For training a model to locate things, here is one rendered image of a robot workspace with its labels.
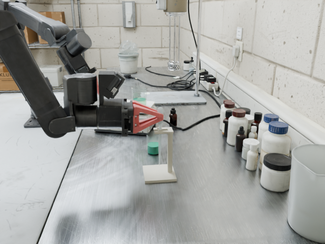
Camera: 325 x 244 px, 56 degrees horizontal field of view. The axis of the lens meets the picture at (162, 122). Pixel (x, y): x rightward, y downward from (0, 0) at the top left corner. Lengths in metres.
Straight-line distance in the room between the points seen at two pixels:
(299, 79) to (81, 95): 0.64
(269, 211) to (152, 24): 2.92
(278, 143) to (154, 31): 2.77
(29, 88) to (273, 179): 0.57
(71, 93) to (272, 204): 0.51
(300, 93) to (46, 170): 0.76
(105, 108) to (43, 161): 0.31
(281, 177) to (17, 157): 0.72
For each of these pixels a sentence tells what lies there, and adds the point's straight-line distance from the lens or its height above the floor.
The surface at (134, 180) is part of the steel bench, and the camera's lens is 0.79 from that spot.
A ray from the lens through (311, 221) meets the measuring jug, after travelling 0.64.
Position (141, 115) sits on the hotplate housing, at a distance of 1.02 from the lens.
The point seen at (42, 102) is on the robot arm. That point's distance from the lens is 0.68.
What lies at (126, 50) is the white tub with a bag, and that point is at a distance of 2.05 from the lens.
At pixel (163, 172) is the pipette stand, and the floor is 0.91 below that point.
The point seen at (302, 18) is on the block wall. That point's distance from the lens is 1.02.
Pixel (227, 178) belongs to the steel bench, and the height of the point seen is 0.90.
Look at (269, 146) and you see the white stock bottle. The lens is 0.82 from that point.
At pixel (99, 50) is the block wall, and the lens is 3.47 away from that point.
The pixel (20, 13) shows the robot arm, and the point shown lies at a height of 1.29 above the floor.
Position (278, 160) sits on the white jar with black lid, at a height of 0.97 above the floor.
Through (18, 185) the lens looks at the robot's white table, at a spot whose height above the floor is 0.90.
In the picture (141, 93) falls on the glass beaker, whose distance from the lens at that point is 1.02.
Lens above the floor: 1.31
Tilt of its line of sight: 20 degrees down
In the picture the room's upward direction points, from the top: straight up
